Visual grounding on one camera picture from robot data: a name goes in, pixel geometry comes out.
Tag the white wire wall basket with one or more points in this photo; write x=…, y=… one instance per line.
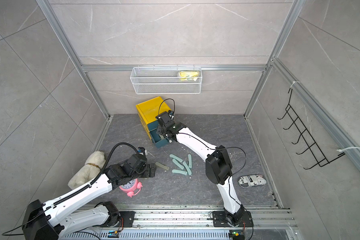
x=164, y=80

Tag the yellow sponge in basket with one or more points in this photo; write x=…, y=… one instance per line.
x=189, y=75

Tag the olive knife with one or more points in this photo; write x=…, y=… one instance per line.
x=166, y=168

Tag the mint knife horizontal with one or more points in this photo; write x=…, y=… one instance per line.
x=180, y=172

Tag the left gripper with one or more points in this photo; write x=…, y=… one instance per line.
x=148, y=173

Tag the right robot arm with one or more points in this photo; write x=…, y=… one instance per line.
x=218, y=165

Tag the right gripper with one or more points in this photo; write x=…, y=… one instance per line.
x=159, y=131

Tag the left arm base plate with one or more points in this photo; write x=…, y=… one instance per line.
x=123, y=219

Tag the white plush dog toy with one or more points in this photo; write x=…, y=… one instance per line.
x=90, y=170

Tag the black wire hook rack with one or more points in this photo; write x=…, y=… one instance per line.
x=305, y=136

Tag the pink alarm clock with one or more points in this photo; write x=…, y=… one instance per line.
x=132, y=187

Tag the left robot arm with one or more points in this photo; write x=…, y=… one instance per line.
x=59, y=217

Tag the yellow drawer cabinet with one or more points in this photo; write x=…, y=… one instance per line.
x=148, y=111

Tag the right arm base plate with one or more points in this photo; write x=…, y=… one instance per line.
x=225, y=219

